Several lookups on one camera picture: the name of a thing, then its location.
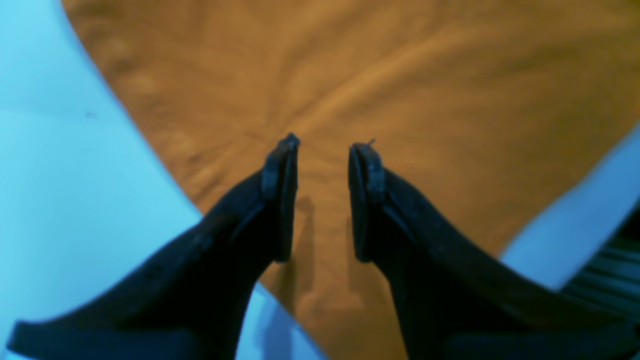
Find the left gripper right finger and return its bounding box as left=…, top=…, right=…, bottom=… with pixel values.
left=349, top=143, right=639, bottom=360

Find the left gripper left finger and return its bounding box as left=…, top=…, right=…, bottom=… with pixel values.
left=7, top=134, right=300, bottom=360

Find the orange t-shirt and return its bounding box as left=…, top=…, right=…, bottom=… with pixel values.
left=62, top=0, right=639, bottom=360

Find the aluminium frame rail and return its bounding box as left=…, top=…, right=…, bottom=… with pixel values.
left=561, top=207, right=640, bottom=323

